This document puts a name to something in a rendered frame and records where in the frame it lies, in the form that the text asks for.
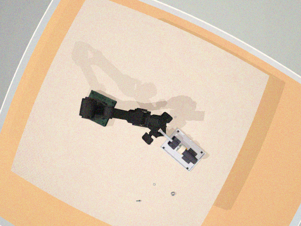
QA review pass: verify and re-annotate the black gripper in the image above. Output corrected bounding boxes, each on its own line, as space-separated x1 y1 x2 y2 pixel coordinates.
142 112 173 145

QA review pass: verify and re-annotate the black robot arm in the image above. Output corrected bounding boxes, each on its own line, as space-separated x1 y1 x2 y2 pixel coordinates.
79 97 167 129

